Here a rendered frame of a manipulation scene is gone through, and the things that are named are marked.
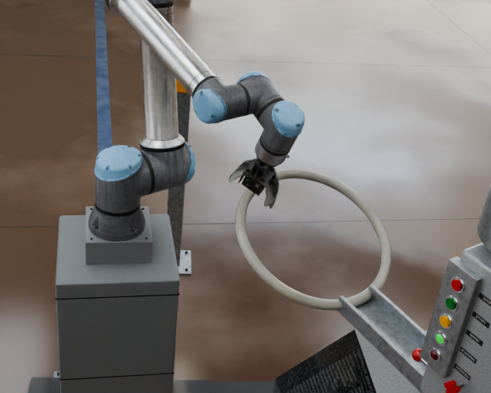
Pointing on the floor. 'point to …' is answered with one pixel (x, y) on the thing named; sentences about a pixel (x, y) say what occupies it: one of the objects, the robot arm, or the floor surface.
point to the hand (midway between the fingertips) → (251, 192)
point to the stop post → (175, 203)
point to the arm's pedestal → (115, 315)
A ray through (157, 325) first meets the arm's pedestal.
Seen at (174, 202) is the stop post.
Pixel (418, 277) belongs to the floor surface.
